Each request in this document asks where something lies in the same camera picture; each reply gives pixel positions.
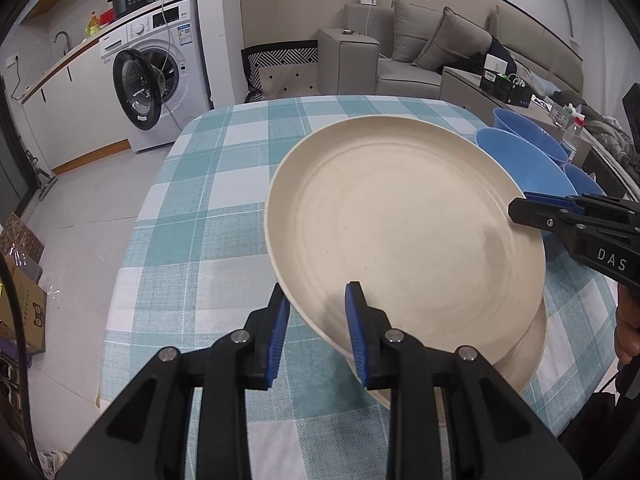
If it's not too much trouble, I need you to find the cardboard box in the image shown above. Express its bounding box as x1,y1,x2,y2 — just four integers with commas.
0,212,46,271
0,260,48,356

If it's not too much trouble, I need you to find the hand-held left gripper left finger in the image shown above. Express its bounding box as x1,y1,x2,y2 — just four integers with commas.
57,282,292,480

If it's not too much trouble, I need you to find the white washing machine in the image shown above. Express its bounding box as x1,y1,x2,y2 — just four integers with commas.
99,0,213,153

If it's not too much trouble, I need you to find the grey cushion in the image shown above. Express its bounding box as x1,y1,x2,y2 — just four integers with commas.
391,0,446,63
412,7,493,73

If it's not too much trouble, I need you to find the teal checkered tablecloth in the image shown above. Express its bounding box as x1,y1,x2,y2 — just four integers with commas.
95,94,621,480

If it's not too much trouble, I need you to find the black patterned chair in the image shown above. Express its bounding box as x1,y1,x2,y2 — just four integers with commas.
241,40,321,103

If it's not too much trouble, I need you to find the grey side cabinet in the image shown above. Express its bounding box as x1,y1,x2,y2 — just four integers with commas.
440,65,566,131

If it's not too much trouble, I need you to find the dark blue cloth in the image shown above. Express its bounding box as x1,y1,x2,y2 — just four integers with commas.
487,37,518,78

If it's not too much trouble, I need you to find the floor mop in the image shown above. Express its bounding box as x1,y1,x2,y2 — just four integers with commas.
30,155,58,201

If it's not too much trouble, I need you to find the grey blanket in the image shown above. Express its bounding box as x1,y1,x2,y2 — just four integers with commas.
550,87,640,176

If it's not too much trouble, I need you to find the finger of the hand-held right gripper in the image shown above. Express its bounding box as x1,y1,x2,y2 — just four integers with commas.
524,192,640,216
507,198,640,236

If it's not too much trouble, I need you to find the grey sofa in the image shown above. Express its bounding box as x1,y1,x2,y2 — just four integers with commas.
317,2,586,106

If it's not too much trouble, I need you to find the cream plate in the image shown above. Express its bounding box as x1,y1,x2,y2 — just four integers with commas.
345,300,548,408
264,116,547,361

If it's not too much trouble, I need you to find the dark glass door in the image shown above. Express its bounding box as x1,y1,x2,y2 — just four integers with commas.
0,75,31,221

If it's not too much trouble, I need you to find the black box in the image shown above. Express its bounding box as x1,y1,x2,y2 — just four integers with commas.
480,71,533,106

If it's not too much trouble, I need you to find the person's right hand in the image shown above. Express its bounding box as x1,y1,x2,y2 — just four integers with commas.
615,285,640,366

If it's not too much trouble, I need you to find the blue bowl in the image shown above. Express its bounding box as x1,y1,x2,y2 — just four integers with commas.
492,107,571,163
562,162,608,198
474,127,581,196

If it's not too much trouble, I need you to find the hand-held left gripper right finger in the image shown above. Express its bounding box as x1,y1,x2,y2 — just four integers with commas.
344,281,583,480

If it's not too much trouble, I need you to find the red capped water bottle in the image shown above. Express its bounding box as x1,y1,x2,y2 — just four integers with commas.
560,117,586,161

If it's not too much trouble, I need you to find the white kitchen counter cabinet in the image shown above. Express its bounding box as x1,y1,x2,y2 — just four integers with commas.
20,35,133,176

